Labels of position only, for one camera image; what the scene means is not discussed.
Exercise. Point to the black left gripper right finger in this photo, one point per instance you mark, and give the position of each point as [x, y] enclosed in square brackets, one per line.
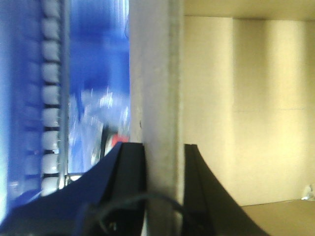
[209, 204]

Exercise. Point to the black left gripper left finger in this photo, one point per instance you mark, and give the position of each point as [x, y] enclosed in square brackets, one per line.
[72, 210]

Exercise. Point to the brown cardboard box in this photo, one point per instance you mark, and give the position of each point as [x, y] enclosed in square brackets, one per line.
[237, 79]

